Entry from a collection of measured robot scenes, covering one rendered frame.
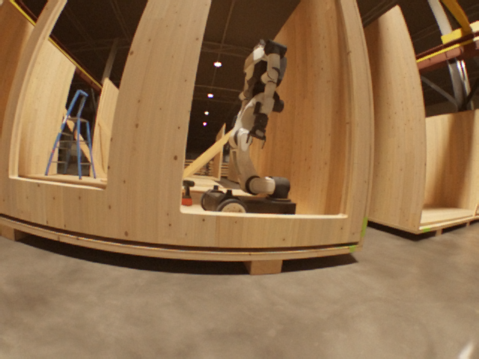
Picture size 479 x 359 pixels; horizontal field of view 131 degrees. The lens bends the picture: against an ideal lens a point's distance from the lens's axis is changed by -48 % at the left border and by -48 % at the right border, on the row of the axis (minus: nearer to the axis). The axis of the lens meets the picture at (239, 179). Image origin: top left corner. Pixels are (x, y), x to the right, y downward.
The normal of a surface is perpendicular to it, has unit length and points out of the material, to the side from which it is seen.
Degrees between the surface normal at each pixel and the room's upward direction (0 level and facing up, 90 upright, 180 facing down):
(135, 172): 90
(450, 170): 90
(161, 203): 90
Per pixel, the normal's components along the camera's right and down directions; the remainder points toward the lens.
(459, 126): -0.97, -0.08
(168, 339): 0.09, -1.00
